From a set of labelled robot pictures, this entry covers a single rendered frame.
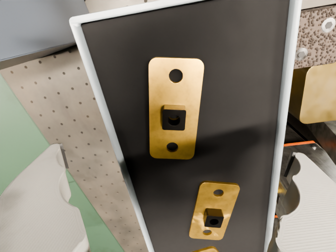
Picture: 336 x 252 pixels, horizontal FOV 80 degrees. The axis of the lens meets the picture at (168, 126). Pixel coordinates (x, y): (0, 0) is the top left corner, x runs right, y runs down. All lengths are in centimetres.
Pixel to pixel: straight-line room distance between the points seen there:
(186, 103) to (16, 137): 184
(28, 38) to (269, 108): 33
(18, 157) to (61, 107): 135
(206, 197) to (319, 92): 18
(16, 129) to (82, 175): 109
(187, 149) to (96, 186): 76
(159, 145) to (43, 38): 29
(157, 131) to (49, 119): 65
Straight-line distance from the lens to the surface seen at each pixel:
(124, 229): 109
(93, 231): 247
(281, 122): 18
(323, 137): 37
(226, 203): 22
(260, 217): 25
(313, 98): 29
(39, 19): 42
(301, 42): 24
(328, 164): 40
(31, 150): 196
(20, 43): 36
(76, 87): 70
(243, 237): 27
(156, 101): 15
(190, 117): 16
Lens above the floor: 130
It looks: 62 degrees down
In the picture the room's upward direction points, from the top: 177 degrees counter-clockwise
